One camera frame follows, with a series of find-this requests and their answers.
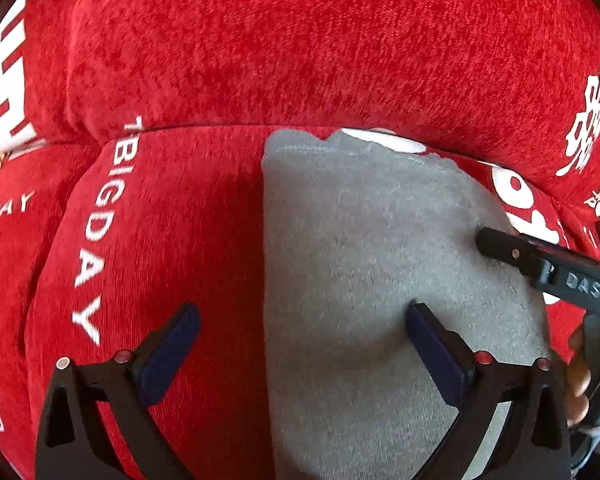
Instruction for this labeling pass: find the grey knit garment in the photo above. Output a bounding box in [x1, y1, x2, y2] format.
[262, 130, 550, 479]

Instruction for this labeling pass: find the person's right hand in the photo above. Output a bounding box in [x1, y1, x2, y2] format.
[564, 327, 591, 427]

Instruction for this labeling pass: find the red rolled quilt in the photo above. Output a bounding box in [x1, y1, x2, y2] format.
[0, 0, 600, 203]

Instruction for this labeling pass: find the red wedding blanket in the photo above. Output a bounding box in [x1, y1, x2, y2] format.
[0, 126, 600, 479]

